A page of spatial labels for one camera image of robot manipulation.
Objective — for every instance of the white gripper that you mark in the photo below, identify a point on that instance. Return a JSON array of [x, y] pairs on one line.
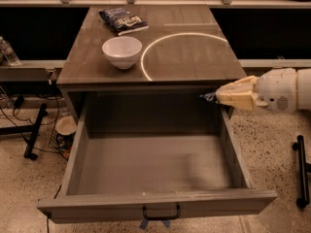
[[277, 88]]

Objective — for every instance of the dark blue rxbar wrapper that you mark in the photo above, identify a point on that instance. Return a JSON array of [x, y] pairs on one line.
[[209, 97]]

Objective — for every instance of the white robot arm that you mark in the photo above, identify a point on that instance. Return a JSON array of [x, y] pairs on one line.
[[303, 89]]

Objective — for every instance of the open grey top drawer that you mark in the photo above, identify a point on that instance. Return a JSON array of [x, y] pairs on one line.
[[154, 150]]

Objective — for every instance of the grey wooden cabinet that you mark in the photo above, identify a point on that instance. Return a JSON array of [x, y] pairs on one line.
[[183, 44]]

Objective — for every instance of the black table leg right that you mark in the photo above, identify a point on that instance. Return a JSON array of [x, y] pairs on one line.
[[304, 168]]

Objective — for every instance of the black table leg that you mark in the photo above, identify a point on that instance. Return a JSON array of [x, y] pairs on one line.
[[304, 168], [34, 133]]

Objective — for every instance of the white ceramic bowl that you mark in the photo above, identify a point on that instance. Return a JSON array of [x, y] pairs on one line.
[[123, 51]]

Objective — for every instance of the blue kettle chips bag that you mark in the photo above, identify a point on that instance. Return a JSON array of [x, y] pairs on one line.
[[123, 21]]

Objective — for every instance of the blue tape strips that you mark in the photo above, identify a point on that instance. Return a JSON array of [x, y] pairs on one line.
[[146, 224]]

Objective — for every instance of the paper cup on floor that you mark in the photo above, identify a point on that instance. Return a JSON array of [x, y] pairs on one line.
[[65, 129]]

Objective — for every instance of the black table leg left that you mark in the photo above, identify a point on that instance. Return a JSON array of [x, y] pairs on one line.
[[34, 133]]

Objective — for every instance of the clear plastic water bottle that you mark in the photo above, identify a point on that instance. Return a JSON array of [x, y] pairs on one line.
[[8, 52]]

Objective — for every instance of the black drawer handle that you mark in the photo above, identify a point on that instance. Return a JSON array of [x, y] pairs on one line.
[[169, 213]]

